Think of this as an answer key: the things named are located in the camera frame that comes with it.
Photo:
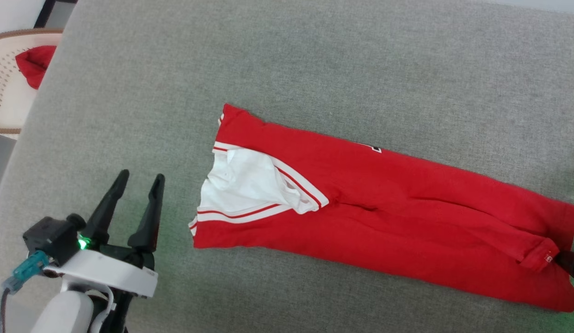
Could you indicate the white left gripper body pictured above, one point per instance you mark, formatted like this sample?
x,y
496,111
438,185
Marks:
x,y
111,273

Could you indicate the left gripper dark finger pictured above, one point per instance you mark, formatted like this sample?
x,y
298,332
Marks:
x,y
150,217
106,208

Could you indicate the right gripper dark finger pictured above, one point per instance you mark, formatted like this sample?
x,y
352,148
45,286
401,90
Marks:
x,y
568,262

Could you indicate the red basketball jersey white sleeves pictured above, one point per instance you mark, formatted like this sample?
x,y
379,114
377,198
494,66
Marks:
x,y
407,222

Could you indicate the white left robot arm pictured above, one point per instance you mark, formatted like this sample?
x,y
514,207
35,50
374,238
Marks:
x,y
64,312

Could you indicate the cream perforated laundry basket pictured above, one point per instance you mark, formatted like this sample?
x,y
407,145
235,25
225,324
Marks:
x,y
7,92

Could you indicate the red cloth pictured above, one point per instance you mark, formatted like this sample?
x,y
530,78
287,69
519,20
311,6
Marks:
x,y
34,64

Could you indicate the black baseboard strip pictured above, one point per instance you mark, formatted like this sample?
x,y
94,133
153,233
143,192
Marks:
x,y
46,11

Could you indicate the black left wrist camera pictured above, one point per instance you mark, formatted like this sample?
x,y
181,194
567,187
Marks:
x,y
53,238

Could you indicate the teal left camera connector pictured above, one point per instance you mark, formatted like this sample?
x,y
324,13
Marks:
x,y
27,273

